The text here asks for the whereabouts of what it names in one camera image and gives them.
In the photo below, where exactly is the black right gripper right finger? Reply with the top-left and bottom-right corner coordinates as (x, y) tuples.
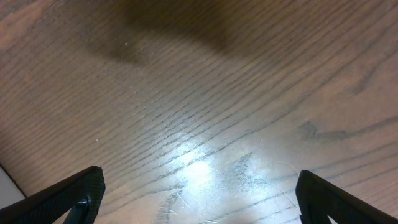
(295, 170), (397, 224)

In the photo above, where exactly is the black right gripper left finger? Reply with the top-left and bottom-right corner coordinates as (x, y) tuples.
(1, 166), (106, 224)

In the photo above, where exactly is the white cardboard box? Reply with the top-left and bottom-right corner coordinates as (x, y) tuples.
(0, 168), (25, 209)

